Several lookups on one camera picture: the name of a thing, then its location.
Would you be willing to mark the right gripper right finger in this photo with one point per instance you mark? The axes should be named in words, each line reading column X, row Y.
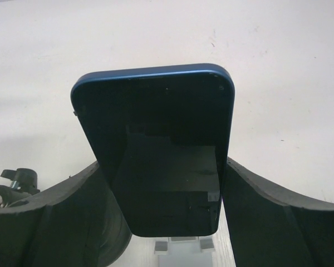
column 270, row 225

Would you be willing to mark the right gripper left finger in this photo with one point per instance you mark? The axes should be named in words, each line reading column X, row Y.
column 77, row 222

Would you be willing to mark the silver metal phone stand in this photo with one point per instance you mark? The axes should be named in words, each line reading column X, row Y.
column 193, row 251

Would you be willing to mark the blue edged black phone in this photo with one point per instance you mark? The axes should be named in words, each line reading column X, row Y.
column 161, row 137

